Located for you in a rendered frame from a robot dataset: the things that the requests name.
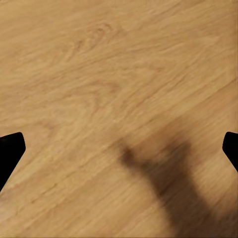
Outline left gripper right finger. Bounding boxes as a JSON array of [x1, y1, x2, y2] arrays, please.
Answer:
[[222, 131, 238, 172]]

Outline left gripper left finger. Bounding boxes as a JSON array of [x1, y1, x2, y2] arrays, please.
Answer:
[[0, 132, 26, 191]]

